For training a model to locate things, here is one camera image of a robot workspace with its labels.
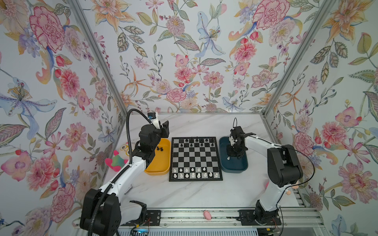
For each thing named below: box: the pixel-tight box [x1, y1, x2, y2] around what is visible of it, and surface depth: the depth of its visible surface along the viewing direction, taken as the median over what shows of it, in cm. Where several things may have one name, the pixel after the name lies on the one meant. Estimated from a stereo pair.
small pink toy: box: [203, 209, 212, 221], surface depth 76 cm
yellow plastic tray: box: [144, 138, 171, 176], surface depth 93 cm
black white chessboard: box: [168, 136, 223, 182], surface depth 95 cm
